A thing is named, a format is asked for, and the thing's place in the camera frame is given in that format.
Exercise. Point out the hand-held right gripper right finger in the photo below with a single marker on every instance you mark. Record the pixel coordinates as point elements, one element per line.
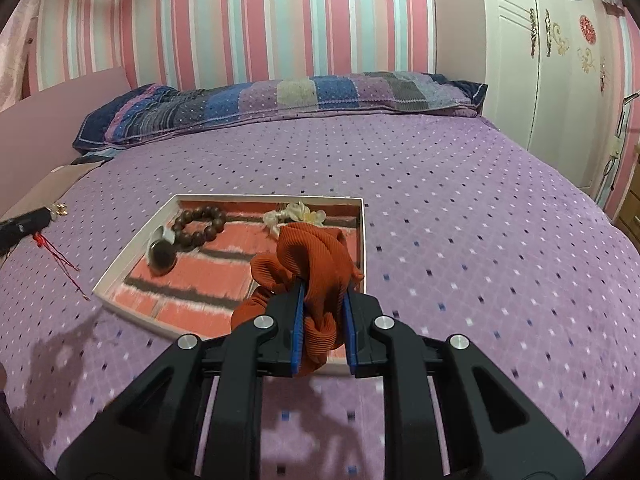
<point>351,330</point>

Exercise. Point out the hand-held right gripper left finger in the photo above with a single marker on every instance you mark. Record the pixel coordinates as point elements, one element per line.
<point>299,330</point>

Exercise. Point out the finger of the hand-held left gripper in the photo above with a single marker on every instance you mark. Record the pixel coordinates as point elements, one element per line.
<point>22,227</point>

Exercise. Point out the orange fabric scrunchie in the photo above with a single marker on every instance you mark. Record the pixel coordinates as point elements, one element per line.
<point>310,260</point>

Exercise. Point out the brick-patterned shallow tray box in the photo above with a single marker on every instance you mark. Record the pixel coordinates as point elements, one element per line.
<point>210,270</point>

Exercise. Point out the cream flower scrunchie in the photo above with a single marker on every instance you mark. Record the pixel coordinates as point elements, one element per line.
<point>300,211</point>

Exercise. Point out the brown cloth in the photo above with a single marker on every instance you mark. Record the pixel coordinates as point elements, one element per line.
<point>45,187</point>

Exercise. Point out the pink headboard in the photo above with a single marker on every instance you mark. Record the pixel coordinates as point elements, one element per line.
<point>65,115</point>

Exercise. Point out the pink curtain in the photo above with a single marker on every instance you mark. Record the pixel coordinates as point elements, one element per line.
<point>20,50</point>

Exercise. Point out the striped patchwork pillow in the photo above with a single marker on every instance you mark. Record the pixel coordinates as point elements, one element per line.
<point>280,97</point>

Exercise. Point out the wooden drawer desk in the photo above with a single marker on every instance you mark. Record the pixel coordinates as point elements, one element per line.
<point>631,210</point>

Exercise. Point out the white wardrobe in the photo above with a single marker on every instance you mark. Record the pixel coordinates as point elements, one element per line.
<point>555,100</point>

